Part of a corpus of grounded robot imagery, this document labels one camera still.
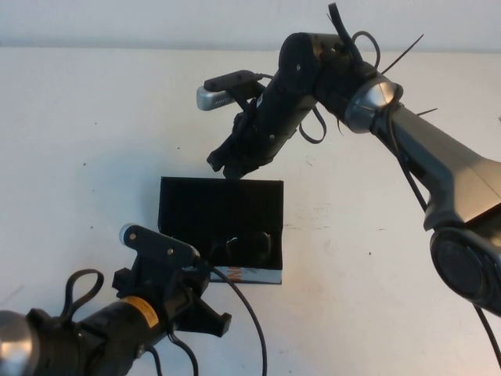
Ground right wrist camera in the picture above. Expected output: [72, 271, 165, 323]
[196, 69, 264, 113]

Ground right camera mount bracket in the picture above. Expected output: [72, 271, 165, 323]
[230, 84, 263, 118]

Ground thin black cable loop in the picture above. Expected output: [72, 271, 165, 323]
[298, 104, 328, 144]

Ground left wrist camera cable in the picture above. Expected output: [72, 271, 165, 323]
[193, 264, 269, 376]

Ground black glasses case printed sides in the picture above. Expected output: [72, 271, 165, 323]
[156, 175, 285, 286]

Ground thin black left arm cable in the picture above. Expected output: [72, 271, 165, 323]
[150, 332, 199, 376]

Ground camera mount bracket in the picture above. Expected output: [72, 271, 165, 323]
[230, 84, 263, 118]
[131, 250, 165, 283]

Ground black framed glasses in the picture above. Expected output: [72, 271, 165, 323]
[209, 230, 275, 263]

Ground black strap loop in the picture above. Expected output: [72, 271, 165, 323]
[60, 268, 106, 320]

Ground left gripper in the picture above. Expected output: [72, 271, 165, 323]
[112, 258, 232, 338]

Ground left camera mount bracket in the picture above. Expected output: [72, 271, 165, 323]
[131, 250, 165, 283]

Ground thick black cable loop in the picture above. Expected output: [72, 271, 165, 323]
[326, 2, 383, 75]

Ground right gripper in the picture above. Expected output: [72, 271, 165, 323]
[207, 113, 293, 182]

